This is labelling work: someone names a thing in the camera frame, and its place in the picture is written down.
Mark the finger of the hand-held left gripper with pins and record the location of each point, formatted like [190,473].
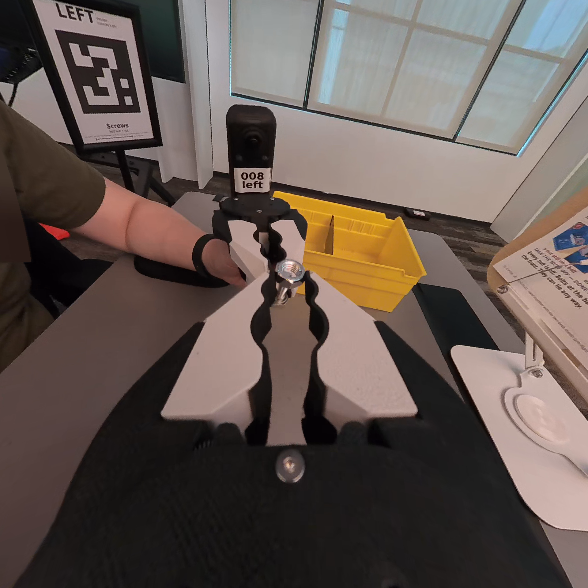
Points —
[241,248]
[293,241]

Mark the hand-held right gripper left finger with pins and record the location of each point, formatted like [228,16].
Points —
[216,367]

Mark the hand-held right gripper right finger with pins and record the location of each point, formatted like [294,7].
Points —
[363,367]

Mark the steel hex nut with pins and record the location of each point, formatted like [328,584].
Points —
[290,270]

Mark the yellow plastic bin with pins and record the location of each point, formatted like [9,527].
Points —
[367,275]

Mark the person's left hand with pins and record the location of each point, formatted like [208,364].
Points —
[225,266]

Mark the dark bin divider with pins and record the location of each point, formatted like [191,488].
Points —
[329,239]

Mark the black sign easel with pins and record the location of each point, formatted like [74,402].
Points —
[138,179]

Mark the small black floor box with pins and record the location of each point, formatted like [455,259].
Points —
[417,212]

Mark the white framed window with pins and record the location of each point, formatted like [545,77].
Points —
[367,55]

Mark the wooden instruction board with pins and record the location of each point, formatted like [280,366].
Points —
[495,271]

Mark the black framed sign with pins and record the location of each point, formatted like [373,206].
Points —
[101,69]

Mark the white round disc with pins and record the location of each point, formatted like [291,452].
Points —
[542,420]

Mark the orange object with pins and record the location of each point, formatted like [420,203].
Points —
[55,231]

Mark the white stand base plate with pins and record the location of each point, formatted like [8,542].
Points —
[482,381]

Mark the dark green wall panel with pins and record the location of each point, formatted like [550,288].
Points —
[165,41]

